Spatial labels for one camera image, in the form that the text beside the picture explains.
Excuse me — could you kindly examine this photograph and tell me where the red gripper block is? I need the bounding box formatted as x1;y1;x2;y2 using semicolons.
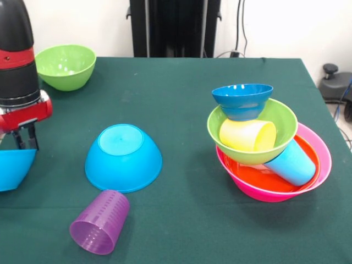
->
0;90;53;151

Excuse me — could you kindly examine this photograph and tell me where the light blue plastic bowl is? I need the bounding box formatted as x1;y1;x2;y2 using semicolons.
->
84;124;163;194
0;148;37;193

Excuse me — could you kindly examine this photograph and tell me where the purple plastic cup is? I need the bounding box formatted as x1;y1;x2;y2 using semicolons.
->
69;189;130;255

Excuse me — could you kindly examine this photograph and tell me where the yellow plastic cup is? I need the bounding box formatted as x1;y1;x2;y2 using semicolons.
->
219;118;277;152

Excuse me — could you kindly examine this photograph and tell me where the small dark blue bowl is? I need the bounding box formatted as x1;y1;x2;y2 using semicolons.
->
211;83;274;122

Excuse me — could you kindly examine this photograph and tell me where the orange plastic bowl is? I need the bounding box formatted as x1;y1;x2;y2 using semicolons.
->
223;136;321;193

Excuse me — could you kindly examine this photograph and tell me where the green plastic bowl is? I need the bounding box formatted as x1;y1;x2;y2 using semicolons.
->
207;97;299;167
35;44;97;92

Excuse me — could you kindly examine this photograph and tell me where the light blue plastic cup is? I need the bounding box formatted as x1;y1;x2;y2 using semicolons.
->
264;140;317;186

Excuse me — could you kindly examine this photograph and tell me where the dark green tablecloth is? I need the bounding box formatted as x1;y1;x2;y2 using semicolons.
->
0;57;352;264

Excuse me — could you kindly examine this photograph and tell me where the large pink plastic bowl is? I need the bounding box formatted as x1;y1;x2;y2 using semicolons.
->
216;122;332;203

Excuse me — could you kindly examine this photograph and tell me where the black equipment with knob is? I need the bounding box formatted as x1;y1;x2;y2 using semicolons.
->
318;63;352;123

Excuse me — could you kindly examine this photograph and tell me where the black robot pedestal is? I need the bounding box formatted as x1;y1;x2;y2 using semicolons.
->
126;0;222;58

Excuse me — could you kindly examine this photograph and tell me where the black wall cable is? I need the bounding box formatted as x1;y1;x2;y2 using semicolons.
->
216;0;249;58

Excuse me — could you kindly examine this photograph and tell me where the blue cable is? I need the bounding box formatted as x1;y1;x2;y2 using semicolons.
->
333;78;352;122

